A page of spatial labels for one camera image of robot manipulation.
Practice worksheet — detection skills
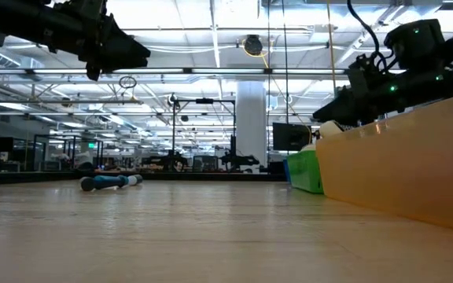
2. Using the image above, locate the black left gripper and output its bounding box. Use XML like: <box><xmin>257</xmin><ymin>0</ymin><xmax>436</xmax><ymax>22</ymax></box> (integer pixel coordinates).
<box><xmin>63</xmin><ymin>0</ymin><xmax>152</xmax><ymax>83</ymax></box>

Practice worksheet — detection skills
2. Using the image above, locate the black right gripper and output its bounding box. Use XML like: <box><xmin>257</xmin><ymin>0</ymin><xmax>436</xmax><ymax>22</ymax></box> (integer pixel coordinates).
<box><xmin>311</xmin><ymin>72</ymin><xmax>404</xmax><ymax>127</ymax></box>

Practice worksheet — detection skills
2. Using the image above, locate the green plastic bin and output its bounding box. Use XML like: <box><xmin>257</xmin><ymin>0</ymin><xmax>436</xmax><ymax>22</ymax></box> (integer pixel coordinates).
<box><xmin>285</xmin><ymin>149</ymin><xmax>325</xmax><ymax>195</ymax></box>

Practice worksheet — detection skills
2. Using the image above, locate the orange plastic bin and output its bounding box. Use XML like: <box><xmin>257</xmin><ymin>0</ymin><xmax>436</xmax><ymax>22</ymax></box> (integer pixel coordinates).
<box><xmin>315</xmin><ymin>89</ymin><xmax>453</xmax><ymax>237</ymax></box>

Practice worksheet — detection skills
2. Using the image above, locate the white pillar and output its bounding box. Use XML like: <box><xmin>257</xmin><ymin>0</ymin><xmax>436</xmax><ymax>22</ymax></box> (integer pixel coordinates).
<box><xmin>236</xmin><ymin>81</ymin><xmax>268</xmax><ymax>168</ymax></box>

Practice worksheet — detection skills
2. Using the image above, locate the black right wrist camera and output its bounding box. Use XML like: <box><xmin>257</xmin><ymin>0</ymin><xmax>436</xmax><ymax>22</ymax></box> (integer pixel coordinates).
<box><xmin>348</xmin><ymin>53</ymin><xmax>387</xmax><ymax>94</ymax></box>

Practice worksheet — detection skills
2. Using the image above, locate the black hanging cable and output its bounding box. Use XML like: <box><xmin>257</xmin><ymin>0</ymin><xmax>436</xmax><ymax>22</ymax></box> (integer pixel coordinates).
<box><xmin>280</xmin><ymin>0</ymin><xmax>290</xmax><ymax>126</ymax></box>

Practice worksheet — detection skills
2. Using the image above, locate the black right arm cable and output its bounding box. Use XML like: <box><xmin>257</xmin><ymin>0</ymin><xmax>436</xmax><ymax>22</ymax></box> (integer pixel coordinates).
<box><xmin>346</xmin><ymin>0</ymin><xmax>389</xmax><ymax>72</ymax></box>

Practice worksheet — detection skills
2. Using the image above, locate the black background rig frame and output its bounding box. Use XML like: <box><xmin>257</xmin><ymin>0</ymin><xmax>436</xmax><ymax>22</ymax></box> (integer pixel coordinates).
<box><xmin>171</xmin><ymin>97</ymin><xmax>238</xmax><ymax>174</ymax></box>

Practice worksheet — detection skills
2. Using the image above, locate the black ceiling cable reel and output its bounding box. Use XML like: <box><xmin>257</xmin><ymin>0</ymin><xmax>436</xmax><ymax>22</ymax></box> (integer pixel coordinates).
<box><xmin>243</xmin><ymin>34</ymin><xmax>264</xmax><ymax>57</ymax></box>

